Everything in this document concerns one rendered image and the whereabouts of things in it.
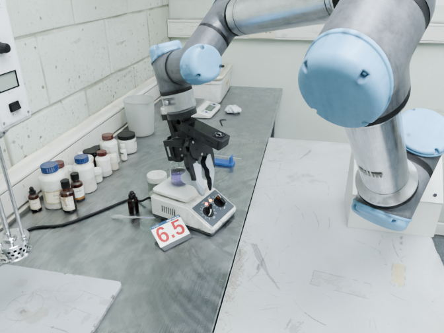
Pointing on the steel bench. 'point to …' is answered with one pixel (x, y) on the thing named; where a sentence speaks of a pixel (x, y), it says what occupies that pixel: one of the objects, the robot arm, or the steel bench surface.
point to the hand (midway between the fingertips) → (207, 188)
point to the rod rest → (224, 162)
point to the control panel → (213, 208)
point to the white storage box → (222, 84)
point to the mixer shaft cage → (14, 238)
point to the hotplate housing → (186, 212)
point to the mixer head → (10, 78)
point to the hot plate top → (185, 193)
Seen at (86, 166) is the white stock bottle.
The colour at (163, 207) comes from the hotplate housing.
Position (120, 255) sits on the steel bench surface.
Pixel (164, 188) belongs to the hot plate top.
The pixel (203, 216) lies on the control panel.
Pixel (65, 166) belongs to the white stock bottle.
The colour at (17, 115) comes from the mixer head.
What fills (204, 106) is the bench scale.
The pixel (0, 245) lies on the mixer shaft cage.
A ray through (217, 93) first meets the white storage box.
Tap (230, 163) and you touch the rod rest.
